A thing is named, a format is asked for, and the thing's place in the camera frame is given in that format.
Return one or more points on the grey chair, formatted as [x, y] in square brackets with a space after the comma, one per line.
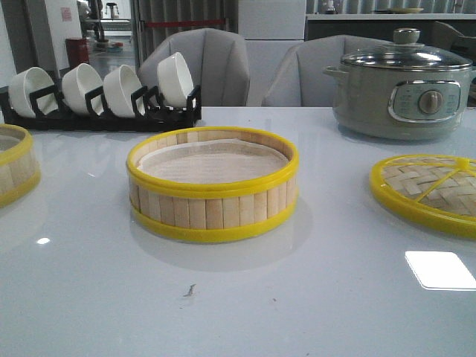
[299, 79]
[217, 60]

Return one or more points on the white cabinet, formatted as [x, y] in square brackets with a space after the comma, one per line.
[269, 28]

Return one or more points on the white bowl far left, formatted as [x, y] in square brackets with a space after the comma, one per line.
[22, 85]

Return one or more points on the grey chair right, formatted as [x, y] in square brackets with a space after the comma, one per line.
[299, 79]

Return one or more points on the white bowl far right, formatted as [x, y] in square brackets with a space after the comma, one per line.
[174, 80]

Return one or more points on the yellow rimmed woven bamboo lid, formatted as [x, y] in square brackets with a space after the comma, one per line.
[437, 191]

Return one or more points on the red bin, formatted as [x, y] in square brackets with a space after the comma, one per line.
[77, 51]

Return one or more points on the grey-green electric cooker pot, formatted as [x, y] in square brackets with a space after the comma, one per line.
[400, 104]

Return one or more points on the black dish rack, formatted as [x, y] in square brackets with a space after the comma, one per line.
[149, 110]

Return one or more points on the white bowl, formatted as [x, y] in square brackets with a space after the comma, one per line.
[22, 85]
[174, 80]
[76, 83]
[118, 86]

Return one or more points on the glass cooker lid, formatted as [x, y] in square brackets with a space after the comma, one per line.
[405, 53]

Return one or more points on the dark sideboard counter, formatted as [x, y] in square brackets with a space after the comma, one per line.
[381, 26]

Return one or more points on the grey chair left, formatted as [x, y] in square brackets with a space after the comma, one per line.
[217, 60]

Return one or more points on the bamboo steamer tier yellow rims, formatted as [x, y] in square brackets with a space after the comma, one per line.
[213, 184]

